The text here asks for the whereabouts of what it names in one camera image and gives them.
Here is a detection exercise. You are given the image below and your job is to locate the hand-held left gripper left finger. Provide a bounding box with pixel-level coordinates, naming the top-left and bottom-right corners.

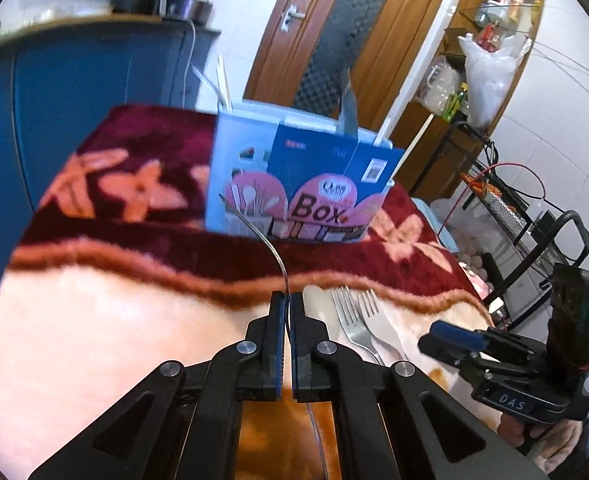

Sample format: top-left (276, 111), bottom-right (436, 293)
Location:
top-left (27, 291), bottom-right (290, 480)

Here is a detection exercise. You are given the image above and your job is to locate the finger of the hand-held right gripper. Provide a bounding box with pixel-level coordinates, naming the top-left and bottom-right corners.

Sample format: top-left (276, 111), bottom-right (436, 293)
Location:
top-left (432, 321), bottom-right (490, 351)
top-left (418, 335), bottom-right (480, 368)

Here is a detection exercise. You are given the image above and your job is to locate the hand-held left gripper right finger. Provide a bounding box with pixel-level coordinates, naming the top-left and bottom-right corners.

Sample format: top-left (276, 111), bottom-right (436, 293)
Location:
top-left (290, 291), bottom-right (550, 480)

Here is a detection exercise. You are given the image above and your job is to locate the metal fork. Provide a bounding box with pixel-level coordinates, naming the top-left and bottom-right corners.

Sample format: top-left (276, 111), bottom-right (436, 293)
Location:
top-left (218, 193), bottom-right (291, 341)
top-left (331, 286), bottom-right (383, 366)
top-left (339, 66), bottom-right (359, 137)
top-left (357, 289), bottom-right (410, 362)

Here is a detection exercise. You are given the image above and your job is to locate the wooden chopstick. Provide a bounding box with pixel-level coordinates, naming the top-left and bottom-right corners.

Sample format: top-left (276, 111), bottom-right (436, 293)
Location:
top-left (193, 66), bottom-right (222, 106)
top-left (392, 114), bottom-right (431, 186)

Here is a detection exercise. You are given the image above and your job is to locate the light blue utensil holder box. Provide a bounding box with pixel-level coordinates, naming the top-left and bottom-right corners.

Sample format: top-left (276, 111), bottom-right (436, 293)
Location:
top-left (204, 100), bottom-right (394, 245)

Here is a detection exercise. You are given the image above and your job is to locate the person's right forearm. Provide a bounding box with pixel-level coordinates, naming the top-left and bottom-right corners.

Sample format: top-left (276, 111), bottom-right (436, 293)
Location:
top-left (527, 417), bottom-right (589, 478)

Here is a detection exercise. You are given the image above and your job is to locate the person's right hand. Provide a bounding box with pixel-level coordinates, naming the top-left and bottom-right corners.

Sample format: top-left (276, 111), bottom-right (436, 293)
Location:
top-left (499, 412), bottom-right (533, 456)

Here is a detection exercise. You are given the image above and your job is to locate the beige plastic spoon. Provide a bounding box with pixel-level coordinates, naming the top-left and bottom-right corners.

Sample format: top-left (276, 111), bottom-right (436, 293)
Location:
top-left (302, 284), bottom-right (340, 346)

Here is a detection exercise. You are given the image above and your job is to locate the clear bag of eggs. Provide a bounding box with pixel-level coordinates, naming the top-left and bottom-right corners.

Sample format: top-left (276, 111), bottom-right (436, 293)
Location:
top-left (429, 197), bottom-right (490, 286)

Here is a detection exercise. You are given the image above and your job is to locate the green bottle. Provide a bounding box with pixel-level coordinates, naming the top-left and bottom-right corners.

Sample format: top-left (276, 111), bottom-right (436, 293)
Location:
top-left (445, 82), bottom-right (470, 123)

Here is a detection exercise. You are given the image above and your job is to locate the white plastic jug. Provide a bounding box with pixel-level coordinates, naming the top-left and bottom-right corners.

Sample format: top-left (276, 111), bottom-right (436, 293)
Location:
top-left (419, 57), bottom-right (463, 118)

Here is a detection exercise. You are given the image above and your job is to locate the white plastic bag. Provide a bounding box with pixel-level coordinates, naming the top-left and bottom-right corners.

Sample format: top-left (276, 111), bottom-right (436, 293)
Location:
top-left (457, 32), bottom-right (533, 128)

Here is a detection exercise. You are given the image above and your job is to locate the wooden door with glass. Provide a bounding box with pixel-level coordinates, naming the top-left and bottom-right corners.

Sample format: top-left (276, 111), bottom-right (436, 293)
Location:
top-left (243, 0), bottom-right (458, 133)

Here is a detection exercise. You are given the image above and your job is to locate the red bottle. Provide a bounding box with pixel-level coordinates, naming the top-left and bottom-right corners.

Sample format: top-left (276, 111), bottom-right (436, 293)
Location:
top-left (477, 22), bottom-right (500, 51)

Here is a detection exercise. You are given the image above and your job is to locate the blue kitchen base cabinet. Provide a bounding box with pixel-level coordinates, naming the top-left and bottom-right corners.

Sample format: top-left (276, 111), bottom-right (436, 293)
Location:
top-left (0, 12), bottom-right (222, 281)

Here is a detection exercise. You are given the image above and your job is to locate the black wire rack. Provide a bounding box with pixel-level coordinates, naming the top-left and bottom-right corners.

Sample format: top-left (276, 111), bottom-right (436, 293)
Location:
top-left (435, 120), bottom-right (589, 331)

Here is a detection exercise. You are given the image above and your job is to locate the wooden wall shelf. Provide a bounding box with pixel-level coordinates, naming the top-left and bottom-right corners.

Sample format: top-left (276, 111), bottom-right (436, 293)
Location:
top-left (392, 0), bottom-right (548, 201)

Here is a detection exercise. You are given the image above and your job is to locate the red cable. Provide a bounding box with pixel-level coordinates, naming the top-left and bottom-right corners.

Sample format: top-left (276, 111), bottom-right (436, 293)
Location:
top-left (437, 162), bottom-right (548, 241)

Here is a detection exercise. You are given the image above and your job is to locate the white power cable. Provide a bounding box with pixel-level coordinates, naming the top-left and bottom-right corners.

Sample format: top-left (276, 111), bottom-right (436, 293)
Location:
top-left (182, 19), bottom-right (198, 108)

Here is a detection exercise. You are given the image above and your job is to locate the metal door handle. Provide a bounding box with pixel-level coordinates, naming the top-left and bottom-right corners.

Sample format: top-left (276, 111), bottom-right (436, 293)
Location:
top-left (279, 4), bottom-right (306, 35)

